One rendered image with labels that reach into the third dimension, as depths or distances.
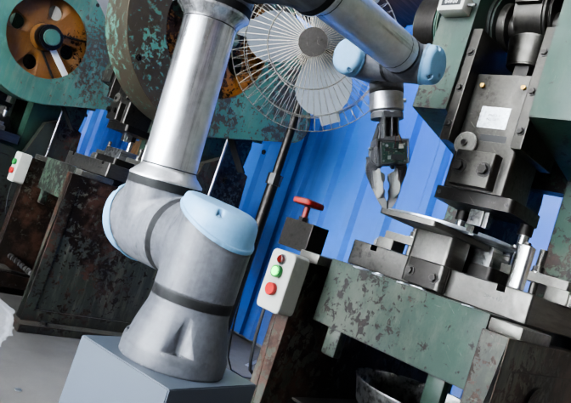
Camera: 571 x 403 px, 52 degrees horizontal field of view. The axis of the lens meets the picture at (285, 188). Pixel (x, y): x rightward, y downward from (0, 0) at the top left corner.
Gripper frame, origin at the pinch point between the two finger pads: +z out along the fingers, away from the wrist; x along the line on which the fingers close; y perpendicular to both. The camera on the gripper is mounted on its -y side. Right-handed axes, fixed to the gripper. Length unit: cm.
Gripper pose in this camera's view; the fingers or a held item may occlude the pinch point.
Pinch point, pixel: (386, 205)
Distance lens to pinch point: 131.1
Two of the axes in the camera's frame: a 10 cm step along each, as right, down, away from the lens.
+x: 10.0, 0.0, 0.4
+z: 0.1, 10.0, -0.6
